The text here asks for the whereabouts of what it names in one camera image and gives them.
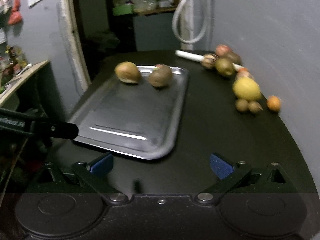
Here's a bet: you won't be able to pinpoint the small brown kiwi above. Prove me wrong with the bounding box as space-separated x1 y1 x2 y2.
235 99 249 112

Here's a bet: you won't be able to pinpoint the yellow lemon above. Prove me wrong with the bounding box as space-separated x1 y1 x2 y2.
233 77 261 101

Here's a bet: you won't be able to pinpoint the brown oval mango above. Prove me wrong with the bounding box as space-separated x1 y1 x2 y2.
114 61 141 84

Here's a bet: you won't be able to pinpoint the large striped pepino melon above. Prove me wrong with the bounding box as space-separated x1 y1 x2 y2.
235 71 254 80

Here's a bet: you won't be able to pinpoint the small orange red tangerine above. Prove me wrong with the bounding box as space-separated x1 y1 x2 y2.
238 67 249 72

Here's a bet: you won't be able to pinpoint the green brown pear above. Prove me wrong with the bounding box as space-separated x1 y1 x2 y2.
215 58 234 76

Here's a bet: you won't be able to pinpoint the small striped pepino melon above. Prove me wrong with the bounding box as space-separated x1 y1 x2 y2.
201 54 218 69

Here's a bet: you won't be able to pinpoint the brown round fruit with sticker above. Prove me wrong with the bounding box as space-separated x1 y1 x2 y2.
148 64 173 88

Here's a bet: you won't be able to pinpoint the wooden side counter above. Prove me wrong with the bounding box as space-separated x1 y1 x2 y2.
0 60 50 107

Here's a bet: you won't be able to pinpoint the bottles on counter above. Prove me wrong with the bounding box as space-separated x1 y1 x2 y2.
1 45 28 83

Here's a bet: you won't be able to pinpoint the small brown fruit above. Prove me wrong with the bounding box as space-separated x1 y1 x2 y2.
248 101 263 114

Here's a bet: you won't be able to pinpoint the silver metal tray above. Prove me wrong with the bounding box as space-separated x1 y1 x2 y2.
70 66 189 160

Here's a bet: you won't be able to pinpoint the red plastic bag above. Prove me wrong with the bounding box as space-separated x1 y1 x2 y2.
8 0 23 25

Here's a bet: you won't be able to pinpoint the brown kiwi at back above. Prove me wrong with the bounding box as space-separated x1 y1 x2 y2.
225 51 242 65

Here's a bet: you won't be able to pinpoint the white plastic tube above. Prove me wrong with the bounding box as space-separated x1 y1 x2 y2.
175 49 245 71

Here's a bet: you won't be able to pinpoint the red apple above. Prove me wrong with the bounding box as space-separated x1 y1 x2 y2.
215 44 232 57

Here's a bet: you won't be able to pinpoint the green box on shelf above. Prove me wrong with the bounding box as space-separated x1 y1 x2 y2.
113 4 133 16

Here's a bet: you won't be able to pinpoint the grey looped hose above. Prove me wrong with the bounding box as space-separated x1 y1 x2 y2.
171 0 209 45

